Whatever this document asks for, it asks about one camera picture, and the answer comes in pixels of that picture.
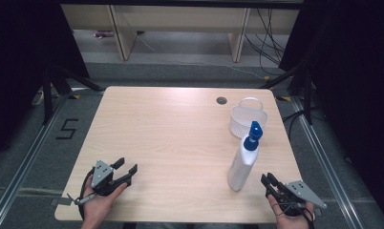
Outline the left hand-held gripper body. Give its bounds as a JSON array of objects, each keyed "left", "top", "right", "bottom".
[{"left": 90, "top": 159, "right": 132, "bottom": 197}]

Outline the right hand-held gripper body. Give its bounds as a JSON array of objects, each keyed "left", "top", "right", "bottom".
[{"left": 273, "top": 179, "right": 328, "bottom": 218}]

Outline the white spray bottle blue nozzle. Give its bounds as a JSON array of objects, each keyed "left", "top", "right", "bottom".
[{"left": 226, "top": 120, "right": 264, "bottom": 193}]

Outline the white plastic basket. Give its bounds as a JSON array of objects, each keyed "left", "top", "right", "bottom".
[{"left": 229, "top": 96, "right": 268, "bottom": 139}]

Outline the person's right hand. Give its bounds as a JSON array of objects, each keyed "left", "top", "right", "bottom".
[{"left": 267, "top": 194, "right": 315, "bottom": 229}]

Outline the person's left hand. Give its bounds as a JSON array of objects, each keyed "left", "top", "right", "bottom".
[{"left": 81, "top": 176, "right": 128, "bottom": 229}]

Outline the black metal stand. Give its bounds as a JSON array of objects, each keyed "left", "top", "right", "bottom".
[
  {"left": 41, "top": 62, "right": 104, "bottom": 126},
  {"left": 259, "top": 58, "right": 314, "bottom": 126}
]

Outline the dark curtain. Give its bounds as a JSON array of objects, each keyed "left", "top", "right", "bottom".
[
  {"left": 0, "top": 0, "right": 91, "bottom": 161},
  {"left": 278, "top": 0, "right": 384, "bottom": 223}
]

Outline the light wooden desk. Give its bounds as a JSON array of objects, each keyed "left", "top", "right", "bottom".
[{"left": 60, "top": 3, "right": 301, "bottom": 63}]

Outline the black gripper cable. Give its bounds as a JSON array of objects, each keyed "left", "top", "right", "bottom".
[
  {"left": 303, "top": 206, "right": 316, "bottom": 229},
  {"left": 77, "top": 167, "right": 96, "bottom": 221}
]

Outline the metal floor rail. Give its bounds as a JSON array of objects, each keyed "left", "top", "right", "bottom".
[
  {"left": 290, "top": 96, "right": 370, "bottom": 229},
  {"left": 0, "top": 94, "right": 71, "bottom": 225}
]

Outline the bundle of black cables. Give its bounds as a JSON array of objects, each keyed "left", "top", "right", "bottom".
[{"left": 243, "top": 8, "right": 288, "bottom": 76}]

